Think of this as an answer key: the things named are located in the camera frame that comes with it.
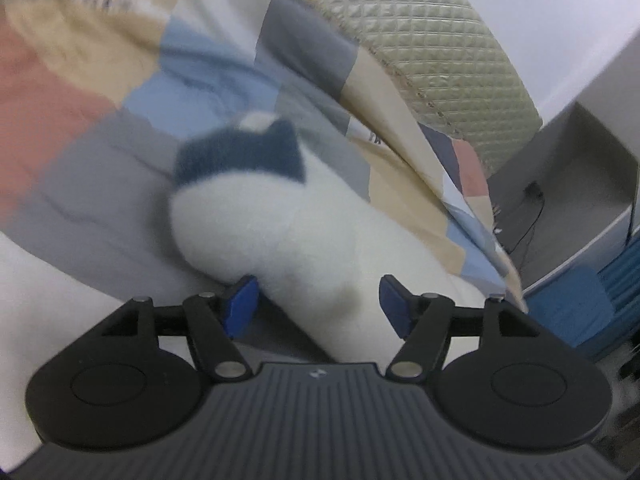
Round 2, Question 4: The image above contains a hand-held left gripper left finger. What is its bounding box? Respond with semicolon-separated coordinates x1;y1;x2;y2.
100;274;260;381

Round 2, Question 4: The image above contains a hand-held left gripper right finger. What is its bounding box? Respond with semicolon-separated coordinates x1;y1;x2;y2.
378;274;544;381

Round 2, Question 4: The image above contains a cream striped sweater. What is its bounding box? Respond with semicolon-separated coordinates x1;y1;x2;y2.
167;111;493;363

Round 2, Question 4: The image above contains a blue cloth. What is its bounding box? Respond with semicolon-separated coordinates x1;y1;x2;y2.
525;240;640;361

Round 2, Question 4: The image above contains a patchwork quilt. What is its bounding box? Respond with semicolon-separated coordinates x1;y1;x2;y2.
0;0;526;441

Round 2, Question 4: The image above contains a cream quilted headboard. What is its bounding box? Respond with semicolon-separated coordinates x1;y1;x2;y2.
280;0;544;176

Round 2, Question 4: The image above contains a black cable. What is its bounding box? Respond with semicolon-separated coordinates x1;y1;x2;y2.
500;187;547;273

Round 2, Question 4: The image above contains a grey wall cabinet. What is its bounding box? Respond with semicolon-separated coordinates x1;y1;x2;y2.
487;25;640;291

